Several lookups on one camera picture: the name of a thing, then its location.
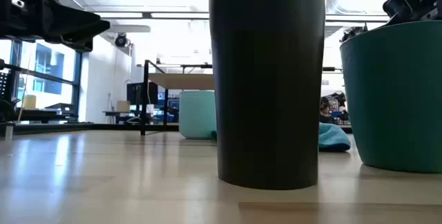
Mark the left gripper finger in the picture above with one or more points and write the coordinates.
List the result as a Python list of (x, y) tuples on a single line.
[(69, 23), (84, 46)]

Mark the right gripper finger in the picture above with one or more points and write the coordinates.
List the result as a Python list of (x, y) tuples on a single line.
[(400, 6)]

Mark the dark green plastic cup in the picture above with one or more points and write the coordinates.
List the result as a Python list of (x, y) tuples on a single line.
[(397, 106)]

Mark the mint green mug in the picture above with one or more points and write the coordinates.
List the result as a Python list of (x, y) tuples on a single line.
[(197, 115)]

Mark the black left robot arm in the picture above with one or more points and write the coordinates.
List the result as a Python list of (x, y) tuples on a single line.
[(5, 110)]

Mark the long ceiling light strip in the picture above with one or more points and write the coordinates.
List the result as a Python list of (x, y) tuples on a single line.
[(121, 15)]

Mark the black ceiling spotlight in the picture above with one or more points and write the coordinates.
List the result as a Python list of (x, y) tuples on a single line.
[(354, 33)]

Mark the black computer monitor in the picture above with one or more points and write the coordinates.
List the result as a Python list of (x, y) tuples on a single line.
[(136, 93)]

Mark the cardboard box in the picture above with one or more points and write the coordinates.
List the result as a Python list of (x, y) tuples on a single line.
[(123, 106)]

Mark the dark office desk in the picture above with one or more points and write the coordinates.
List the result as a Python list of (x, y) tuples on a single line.
[(117, 114)]

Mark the pale yellow container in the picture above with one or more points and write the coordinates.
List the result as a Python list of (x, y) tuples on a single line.
[(29, 102)]

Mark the blue storage crate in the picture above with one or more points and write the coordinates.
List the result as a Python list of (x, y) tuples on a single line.
[(172, 117)]

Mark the person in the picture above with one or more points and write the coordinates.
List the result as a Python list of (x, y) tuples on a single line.
[(325, 113)]

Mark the blue microfibre cloth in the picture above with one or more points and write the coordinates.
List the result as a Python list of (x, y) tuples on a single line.
[(333, 138)]

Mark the tall black tumbler cup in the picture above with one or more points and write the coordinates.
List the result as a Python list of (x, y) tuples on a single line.
[(267, 96)]

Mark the large glass window wall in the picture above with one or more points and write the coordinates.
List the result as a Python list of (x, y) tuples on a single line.
[(48, 65)]

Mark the black aluminium table frame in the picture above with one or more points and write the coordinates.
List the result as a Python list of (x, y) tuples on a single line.
[(52, 127)]

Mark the black background frame stand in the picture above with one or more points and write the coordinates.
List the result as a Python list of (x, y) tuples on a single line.
[(328, 69)]

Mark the wooden shelf with black frame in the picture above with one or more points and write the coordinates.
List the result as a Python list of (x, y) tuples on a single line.
[(183, 81)]

